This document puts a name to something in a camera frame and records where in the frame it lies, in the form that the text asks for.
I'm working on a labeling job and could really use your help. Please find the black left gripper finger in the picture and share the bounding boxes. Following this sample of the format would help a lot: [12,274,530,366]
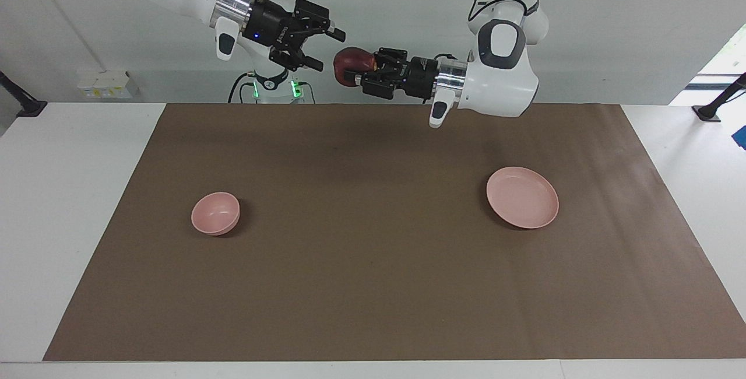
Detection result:
[374,48,409,72]
[345,71,406,100]

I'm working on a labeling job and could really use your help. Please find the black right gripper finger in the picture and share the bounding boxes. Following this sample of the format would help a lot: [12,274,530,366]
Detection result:
[269,47,324,72]
[294,0,346,41]

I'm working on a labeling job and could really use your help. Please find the dark red apple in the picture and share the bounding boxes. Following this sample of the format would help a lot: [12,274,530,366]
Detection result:
[333,47,378,87]

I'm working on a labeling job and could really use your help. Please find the pink round plate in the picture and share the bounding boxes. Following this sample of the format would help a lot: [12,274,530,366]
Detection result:
[486,166,560,230]

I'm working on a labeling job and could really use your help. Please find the pink small bowl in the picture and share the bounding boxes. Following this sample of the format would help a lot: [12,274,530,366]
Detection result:
[191,192,241,236]

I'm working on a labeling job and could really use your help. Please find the brown table mat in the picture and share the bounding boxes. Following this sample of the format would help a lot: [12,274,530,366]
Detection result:
[43,103,746,362]

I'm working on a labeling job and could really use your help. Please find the black right base cable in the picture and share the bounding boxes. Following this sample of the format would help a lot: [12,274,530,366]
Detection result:
[227,72,258,104]

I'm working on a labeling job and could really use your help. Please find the white wall socket box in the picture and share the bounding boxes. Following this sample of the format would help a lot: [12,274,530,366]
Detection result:
[77,70,139,100]

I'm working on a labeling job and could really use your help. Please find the black camera stand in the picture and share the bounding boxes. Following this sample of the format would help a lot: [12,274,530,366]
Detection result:
[0,70,48,118]
[692,73,746,122]

